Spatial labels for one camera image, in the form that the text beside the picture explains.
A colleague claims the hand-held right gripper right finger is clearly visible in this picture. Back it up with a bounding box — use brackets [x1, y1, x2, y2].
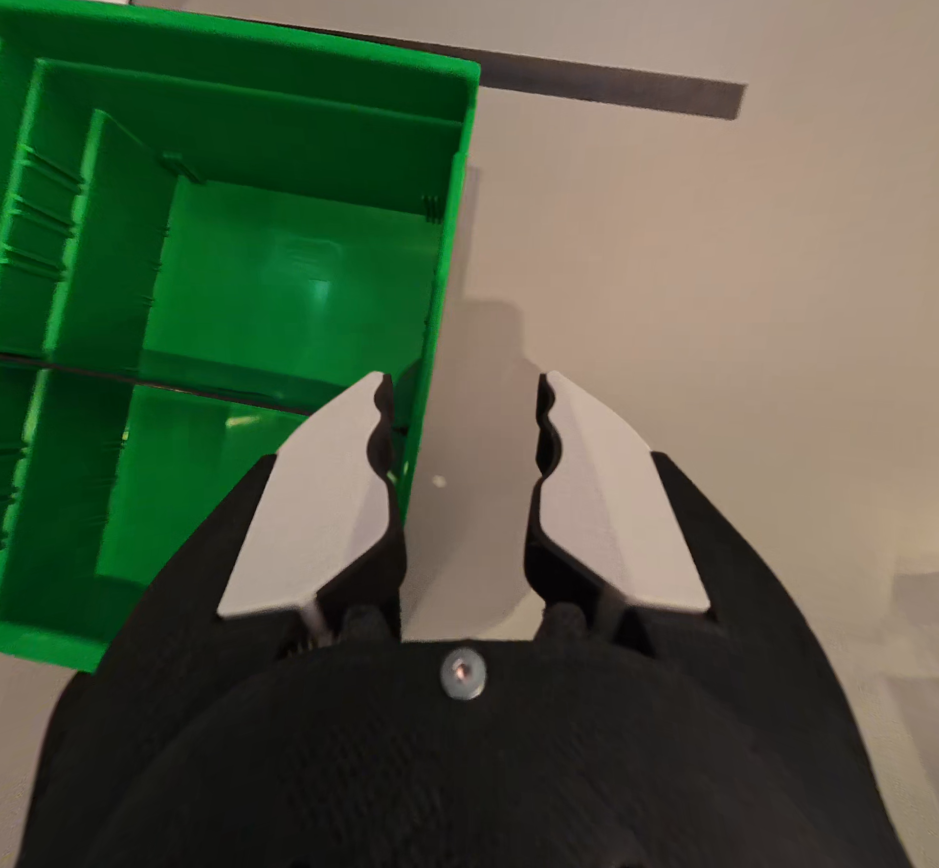
[524, 371, 713, 616]

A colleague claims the green plastic bin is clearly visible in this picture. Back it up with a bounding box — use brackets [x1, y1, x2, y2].
[0, 0, 483, 674]

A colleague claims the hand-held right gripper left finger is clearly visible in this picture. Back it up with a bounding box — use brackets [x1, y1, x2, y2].
[216, 371, 406, 620]

